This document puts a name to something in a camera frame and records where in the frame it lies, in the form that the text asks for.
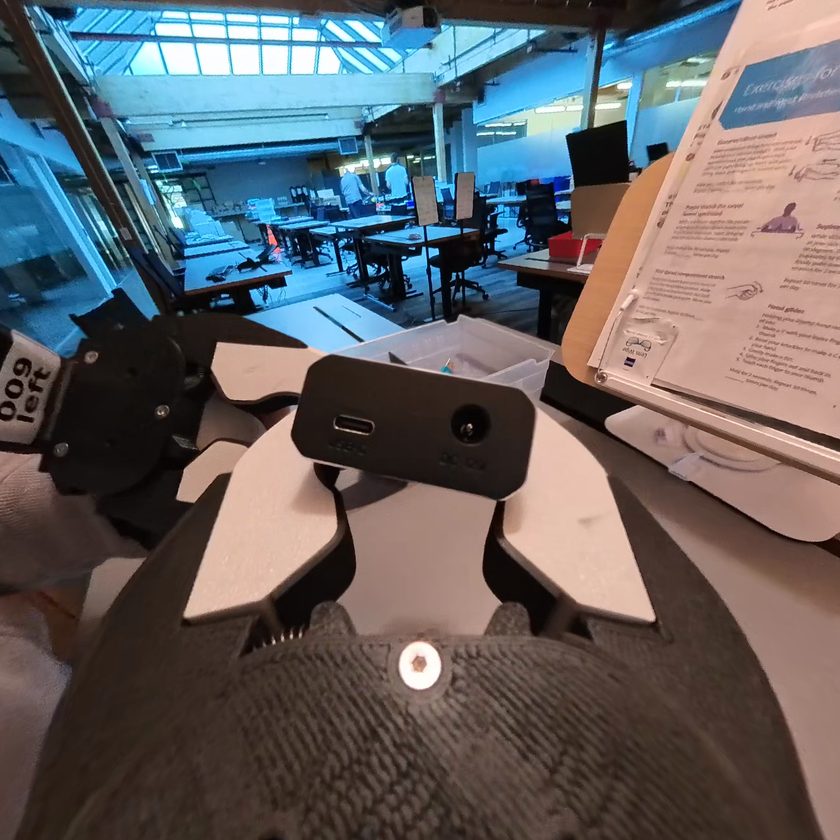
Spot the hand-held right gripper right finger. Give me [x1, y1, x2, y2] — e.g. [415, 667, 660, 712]
[481, 407, 657, 634]

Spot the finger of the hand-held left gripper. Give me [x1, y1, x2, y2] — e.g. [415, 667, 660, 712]
[176, 394, 270, 503]
[210, 341, 328, 403]

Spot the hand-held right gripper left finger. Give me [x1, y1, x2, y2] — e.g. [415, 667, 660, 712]
[182, 408, 358, 634]

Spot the black usb hub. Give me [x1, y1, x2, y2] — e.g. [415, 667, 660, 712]
[290, 352, 538, 501]

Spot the person's left forearm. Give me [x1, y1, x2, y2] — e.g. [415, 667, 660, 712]
[0, 451, 153, 592]

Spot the wooden top office desk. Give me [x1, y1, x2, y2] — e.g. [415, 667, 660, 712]
[497, 248, 592, 342]
[327, 214, 416, 290]
[182, 252, 294, 315]
[363, 224, 481, 322]

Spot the clear plastic bin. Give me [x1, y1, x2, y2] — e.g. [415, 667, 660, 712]
[335, 315, 555, 411]

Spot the white lens wipe packet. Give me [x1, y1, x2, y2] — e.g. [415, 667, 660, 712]
[616, 314, 681, 386]

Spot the black office chair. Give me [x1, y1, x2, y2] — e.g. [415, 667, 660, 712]
[514, 181, 560, 253]
[428, 197, 492, 304]

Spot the red plastic bin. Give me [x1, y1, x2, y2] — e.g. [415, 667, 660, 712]
[548, 231, 603, 275]

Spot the person's grey hoodie torso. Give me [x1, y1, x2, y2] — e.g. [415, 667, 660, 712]
[0, 610, 74, 840]

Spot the printed exercise sheet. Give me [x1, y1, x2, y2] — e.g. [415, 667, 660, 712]
[587, 0, 840, 441]

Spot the brown cardboard box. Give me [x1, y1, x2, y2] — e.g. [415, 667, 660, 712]
[570, 184, 632, 238]

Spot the black computer monitor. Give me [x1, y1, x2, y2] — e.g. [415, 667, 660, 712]
[566, 120, 632, 189]

